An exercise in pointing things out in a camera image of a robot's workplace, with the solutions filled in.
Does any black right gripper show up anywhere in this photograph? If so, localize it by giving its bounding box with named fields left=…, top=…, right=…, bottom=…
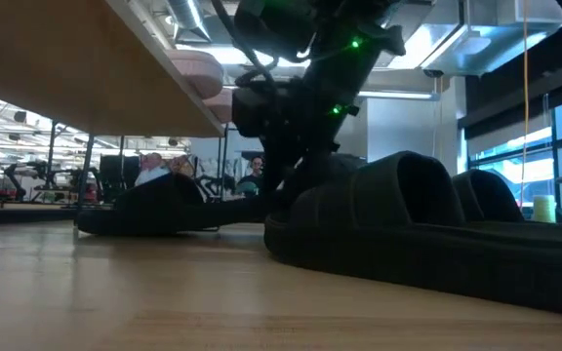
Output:
left=231, top=72, right=368, bottom=199

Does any pink slide sandal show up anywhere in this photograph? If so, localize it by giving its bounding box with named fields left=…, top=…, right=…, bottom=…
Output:
left=202, top=87, right=236, bottom=125
left=163, top=48, right=225, bottom=100

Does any wooden shelf board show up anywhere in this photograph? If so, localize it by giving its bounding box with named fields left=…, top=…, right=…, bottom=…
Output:
left=0, top=0, right=229, bottom=218

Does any person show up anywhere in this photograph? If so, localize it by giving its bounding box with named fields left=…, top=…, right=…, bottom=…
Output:
left=133, top=152, right=171, bottom=188
left=235, top=155, right=266, bottom=197

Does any ceiling tube light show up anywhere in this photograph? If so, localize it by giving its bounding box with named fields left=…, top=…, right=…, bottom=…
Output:
left=356, top=90, right=441, bottom=102

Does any yellow-green cup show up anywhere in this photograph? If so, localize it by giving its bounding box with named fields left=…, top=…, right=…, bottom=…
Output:
left=532, top=194, right=558, bottom=224

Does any colourful wall hanging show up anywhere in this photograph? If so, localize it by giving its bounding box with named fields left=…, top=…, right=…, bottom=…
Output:
left=168, top=154, right=197, bottom=179

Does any round silver ceiling duct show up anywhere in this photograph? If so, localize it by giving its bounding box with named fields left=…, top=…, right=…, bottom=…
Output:
left=166, top=0, right=213, bottom=44

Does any large rectangular silver duct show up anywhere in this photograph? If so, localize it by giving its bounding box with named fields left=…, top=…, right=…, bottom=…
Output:
left=420, top=0, right=562, bottom=78

